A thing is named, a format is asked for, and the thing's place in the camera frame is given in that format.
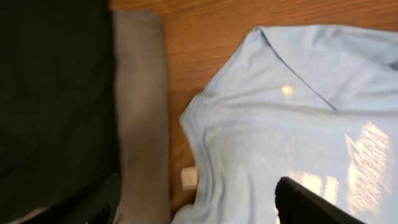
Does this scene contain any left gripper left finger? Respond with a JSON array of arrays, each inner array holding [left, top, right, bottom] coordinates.
[[18, 172, 123, 224]]

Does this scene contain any folded black garment on stack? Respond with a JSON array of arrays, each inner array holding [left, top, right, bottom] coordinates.
[[1, 0, 119, 223]]

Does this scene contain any folded grey garment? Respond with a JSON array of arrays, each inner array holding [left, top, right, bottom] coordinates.
[[113, 9, 170, 223]]

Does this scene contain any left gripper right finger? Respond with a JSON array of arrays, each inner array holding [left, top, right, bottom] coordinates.
[[275, 177, 363, 224]]

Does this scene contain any light blue printed t-shirt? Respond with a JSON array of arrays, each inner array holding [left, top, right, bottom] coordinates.
[[173, 25, 397, 223]]

